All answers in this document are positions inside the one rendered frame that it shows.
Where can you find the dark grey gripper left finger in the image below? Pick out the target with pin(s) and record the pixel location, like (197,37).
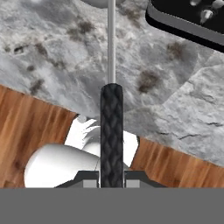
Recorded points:
(86,176)

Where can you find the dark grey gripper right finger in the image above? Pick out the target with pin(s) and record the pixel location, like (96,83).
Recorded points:
(136,176)

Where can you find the white rounded object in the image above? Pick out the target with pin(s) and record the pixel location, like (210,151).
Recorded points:
(58,166)

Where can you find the black hob with grey edge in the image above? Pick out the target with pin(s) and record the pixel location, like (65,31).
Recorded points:
(175,20)

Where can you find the silver hob knob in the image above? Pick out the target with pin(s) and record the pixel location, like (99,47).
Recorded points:
(205,16)
(194,2)
(218,3)

